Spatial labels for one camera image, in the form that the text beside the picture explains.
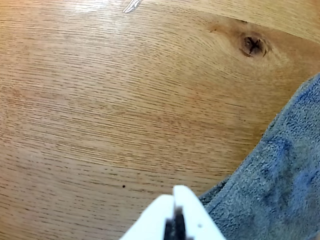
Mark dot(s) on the small white paper scrap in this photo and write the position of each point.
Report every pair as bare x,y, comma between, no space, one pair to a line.
132,6

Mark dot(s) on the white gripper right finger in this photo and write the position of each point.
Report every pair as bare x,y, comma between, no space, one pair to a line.
197,217

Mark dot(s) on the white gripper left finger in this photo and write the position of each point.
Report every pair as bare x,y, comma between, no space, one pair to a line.
152,220

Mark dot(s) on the grey-blue microfibre cloth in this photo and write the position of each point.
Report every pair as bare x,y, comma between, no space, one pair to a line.
275,180

